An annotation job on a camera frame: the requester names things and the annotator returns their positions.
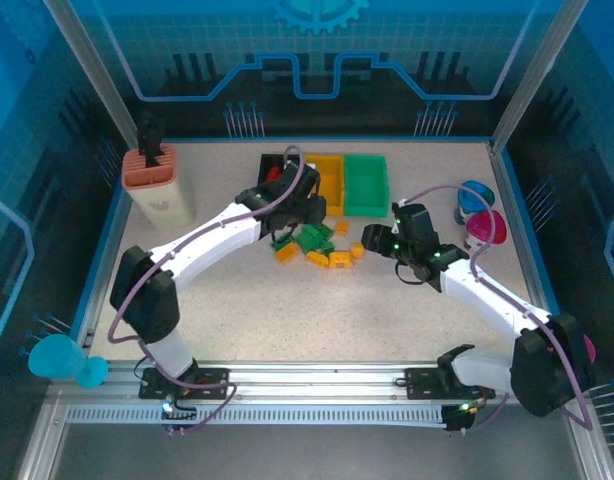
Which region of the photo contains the aluminium mounting rail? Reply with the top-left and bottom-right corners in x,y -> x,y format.
46,361 -> 588,403

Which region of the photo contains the long green lego brick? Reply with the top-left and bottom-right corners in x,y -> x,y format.
294,224 -> 323,254

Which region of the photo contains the teal plastic goblet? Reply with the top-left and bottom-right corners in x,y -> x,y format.
27,333 -> 110,391

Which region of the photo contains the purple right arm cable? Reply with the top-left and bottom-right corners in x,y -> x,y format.
399,183 -> 593,432

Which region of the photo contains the peach and cream slotted holder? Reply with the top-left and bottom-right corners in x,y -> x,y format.
121,144 -> 198,232

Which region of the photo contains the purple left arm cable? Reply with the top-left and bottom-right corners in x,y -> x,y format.
108,145 -> 309,437

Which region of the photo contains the green plastic bin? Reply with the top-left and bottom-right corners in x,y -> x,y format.
342,153 -> 391,219

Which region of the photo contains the slotted cable duct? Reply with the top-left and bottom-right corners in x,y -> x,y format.
65,403 -> 452,428

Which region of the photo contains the black plastic bin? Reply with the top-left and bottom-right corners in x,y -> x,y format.
256,153 -> 309,190

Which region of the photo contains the aluminium frame post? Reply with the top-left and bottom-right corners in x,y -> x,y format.
41,0 -> 144,151
489,0 -> 583,154

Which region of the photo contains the yellow plastic bin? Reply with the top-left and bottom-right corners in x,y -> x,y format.
303,153 -> 348,218

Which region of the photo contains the pink lidded cup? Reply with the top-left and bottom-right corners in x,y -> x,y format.
465,209 -> 509,252

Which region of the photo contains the blue lidded cup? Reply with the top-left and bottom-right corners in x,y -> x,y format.
453,180 -> 496,224

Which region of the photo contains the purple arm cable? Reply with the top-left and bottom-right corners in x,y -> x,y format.
108,145 -> 309,437
399,183 -> 593,432

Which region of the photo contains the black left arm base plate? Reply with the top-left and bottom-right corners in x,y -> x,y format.
138,366 -> 231,401

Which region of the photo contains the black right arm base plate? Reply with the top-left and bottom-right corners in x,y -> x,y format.
403,366 -> 497,401

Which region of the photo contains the black tool handle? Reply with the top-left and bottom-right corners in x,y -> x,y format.
137,111 -> 166,169

